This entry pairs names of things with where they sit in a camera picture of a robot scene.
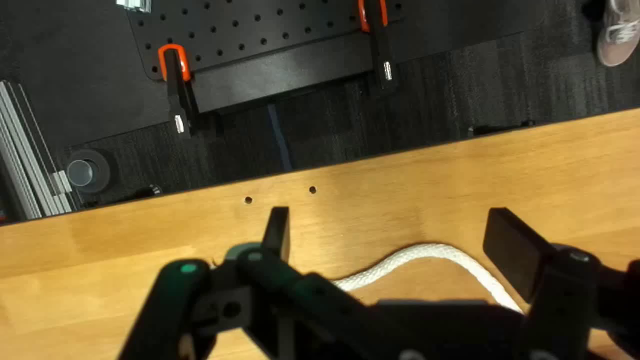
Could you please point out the long aluminium extrusion frame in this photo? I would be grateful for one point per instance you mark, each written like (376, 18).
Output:
(26, 160)

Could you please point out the round black foot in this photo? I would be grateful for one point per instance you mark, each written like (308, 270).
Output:
(86, 172)

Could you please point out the black perforated breadboard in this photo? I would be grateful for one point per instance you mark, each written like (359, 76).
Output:
(267, 66)

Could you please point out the pale sneaker shoe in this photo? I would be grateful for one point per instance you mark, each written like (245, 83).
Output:
(619, 41)

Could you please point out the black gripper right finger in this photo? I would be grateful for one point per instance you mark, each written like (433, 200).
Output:
(567, 300)

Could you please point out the short aluminium extrusion bar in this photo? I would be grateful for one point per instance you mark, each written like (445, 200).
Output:
(133, 5)

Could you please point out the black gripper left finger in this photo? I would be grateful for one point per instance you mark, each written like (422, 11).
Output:
(201, 312)

